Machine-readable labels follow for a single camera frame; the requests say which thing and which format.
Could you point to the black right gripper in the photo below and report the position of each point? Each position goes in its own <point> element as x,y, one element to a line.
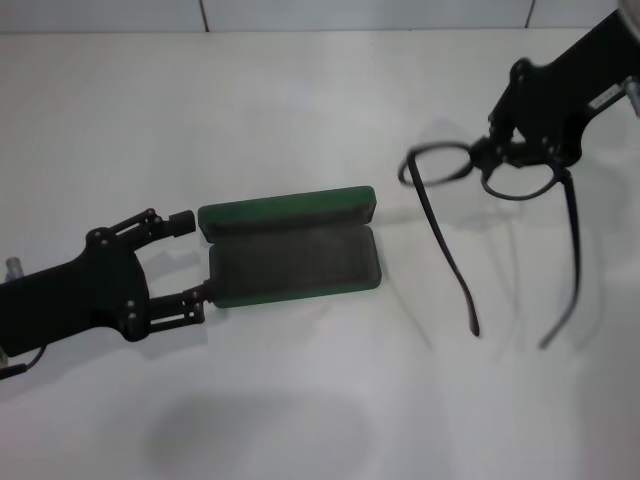
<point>555,100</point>

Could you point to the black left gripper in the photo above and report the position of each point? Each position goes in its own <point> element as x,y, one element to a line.
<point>65,300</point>

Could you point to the black glasses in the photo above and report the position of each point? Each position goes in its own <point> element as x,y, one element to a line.
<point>574,225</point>

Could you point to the green glasses case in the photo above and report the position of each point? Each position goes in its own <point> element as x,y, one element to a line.
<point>295,265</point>

